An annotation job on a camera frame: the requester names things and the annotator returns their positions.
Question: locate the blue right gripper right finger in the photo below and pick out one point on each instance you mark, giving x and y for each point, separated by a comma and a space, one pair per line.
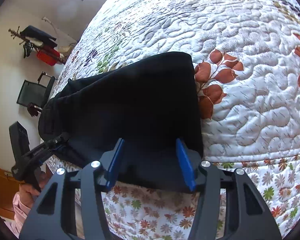
183, 155

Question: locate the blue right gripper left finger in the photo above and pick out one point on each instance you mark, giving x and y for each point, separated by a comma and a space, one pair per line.
113, 168

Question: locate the black pants with red stripe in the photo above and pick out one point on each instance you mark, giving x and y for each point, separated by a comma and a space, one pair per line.
150, 104

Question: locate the pink sleeved left forearm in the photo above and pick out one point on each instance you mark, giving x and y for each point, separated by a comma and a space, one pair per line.
22, 204

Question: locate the left hand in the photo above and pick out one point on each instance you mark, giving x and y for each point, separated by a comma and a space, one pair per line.
32, 189

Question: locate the black mesh office chair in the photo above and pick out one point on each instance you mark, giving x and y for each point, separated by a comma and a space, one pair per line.
34, 95

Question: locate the red bag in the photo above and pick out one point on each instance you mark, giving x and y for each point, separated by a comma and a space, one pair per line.
50, 57

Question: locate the wooden coat rack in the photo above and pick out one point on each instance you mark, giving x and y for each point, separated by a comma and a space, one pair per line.
30, 44

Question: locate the dark garment on rack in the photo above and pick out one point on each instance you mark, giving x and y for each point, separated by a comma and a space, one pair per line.
33, 32

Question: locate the floral quilted bedspread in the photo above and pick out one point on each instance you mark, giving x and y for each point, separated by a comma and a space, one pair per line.
247, 59

